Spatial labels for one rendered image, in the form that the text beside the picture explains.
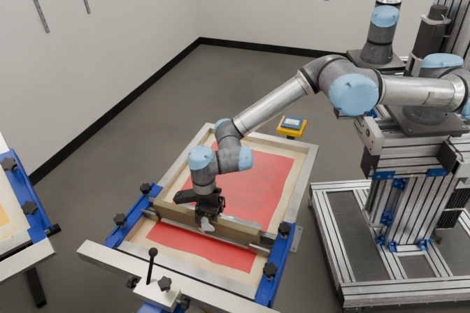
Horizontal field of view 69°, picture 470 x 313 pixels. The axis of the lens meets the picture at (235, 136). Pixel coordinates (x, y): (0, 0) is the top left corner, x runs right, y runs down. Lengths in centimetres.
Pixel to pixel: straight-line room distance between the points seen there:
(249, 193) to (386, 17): 98
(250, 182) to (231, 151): 46
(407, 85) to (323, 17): 359
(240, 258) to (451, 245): 153
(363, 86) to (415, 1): 358
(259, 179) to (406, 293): 106
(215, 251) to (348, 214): 131
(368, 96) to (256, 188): 67
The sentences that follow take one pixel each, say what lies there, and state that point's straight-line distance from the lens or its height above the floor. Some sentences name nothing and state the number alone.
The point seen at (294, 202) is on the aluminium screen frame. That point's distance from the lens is 135.
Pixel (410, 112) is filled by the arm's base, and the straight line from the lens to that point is 140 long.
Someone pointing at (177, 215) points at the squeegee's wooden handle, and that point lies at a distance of 128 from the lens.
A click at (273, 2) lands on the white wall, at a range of 471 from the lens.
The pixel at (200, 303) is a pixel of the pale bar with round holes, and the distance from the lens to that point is 110.
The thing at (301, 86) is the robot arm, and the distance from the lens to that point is 108.
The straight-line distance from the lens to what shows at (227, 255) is 125.
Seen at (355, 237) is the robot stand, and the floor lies 21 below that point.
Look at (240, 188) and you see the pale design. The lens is 144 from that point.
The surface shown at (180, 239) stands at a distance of 131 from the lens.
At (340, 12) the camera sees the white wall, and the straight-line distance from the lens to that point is 457.
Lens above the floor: 200
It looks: 38 degrees down
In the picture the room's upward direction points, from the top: 3 degrees counter-clockwise
